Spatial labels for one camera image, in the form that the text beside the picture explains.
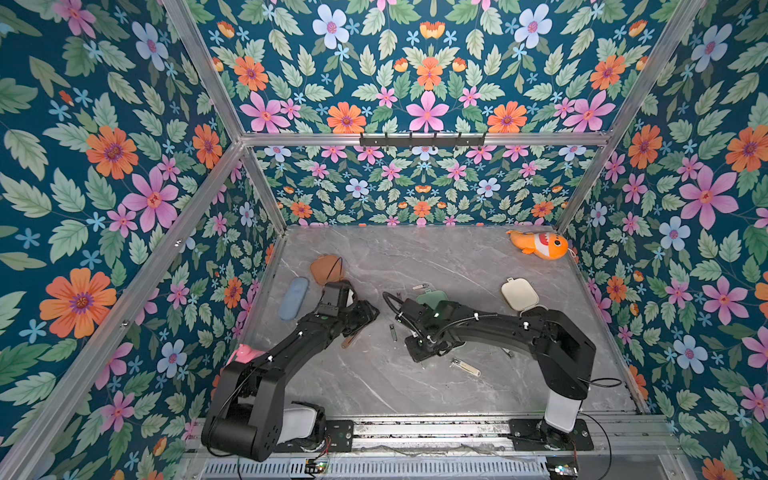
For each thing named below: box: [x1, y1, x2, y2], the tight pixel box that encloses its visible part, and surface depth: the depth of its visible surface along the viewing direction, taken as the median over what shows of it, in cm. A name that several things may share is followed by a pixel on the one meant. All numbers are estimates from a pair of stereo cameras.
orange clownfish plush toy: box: [506, 230, 569, 260], surface depth 107 cm
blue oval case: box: [279, 277, 309, 321], surface depth 100 cm
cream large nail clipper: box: [449, 358, 481, 377], surface depth 86 cm
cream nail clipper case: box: [501, 277, 549, 317], surface depth 101 cm
